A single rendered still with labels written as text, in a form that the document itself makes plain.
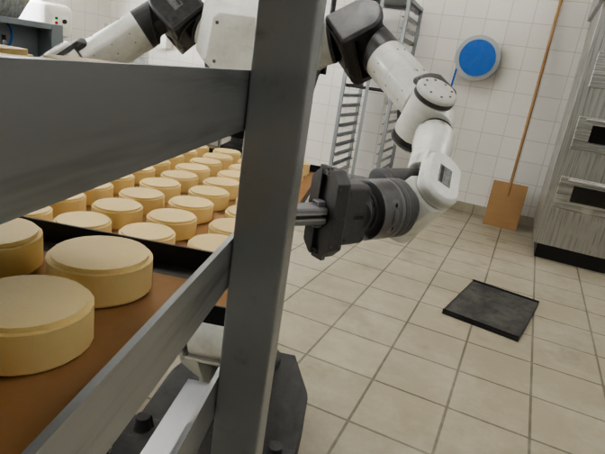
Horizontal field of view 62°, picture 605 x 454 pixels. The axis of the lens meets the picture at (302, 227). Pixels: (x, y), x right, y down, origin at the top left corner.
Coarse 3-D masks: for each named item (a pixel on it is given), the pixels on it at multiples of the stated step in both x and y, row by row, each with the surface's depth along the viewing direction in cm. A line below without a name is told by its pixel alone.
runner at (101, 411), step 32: (224, 256) 27; (192, 288) 22; (224, 288) 28; (160, 320) 19; (192, 320) 23; (128, 352) 16; (160, 352) 20; (96, 384) 15; (128, 384) 17; (64, 416) 13; (96, 416) 15; (128, 416) 17; (32, 448) 12; (64, 448) 13; (96, 448) 15
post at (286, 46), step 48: (288, 0) 24; (288, 48) 25; (288, 96) 25; (288, 144) 26; (240, 192) 27; (288, 192) 27; (240, 240) 28; (288, 240) 28; (240, 288) 29; (240, 336) 30; (240, 384) 30; (240, 432) 31
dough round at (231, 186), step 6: (204, 180) 68; (210, 180) 67; (216, 180) 68; (222, 180) 68; (228, 180) 68; (234, 180) 69; (222, 186) 66; (228, 186) 66; (234, 186) 66; (234, 192) 66; (234, 198) 67
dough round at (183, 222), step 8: (168, 208) 53; (152, 216) 50; (160, 216) 50; (168, 216) 50; (176, 216) 51; (184, 216) 51; (192, 216) 52; (168, 224) 49; (176, 224) 49; (184, 224) 50; (192, 224) 50; (176, 232) 49; (184, 232) 50; (192, 232) 51; (176, 240) 50; (184, 240) 50
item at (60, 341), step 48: (0, 240) 25; (96, 240) 26; (0, 288) 20; (48, 288) 21; (96, 288) 23; (144, 288) 25; (0, 336) 18; (48, 336) 18; (96, 336) 21; (0, 384) 18; (48, 384) 18; (0, 432) 16
